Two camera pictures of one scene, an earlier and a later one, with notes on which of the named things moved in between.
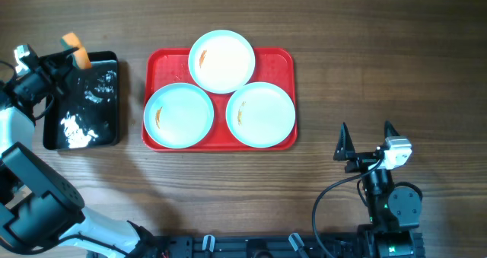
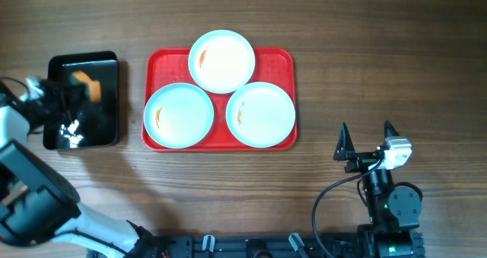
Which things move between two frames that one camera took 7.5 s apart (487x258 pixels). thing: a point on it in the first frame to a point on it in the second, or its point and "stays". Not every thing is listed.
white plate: x=179 y=116 stays
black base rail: x=253 y=246 stays
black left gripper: x=53 y=69 to x=68 y=102
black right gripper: x=345 y=151 stays
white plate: x=260 y=115 stays
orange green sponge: x=81 y=56 to x=94 y=86
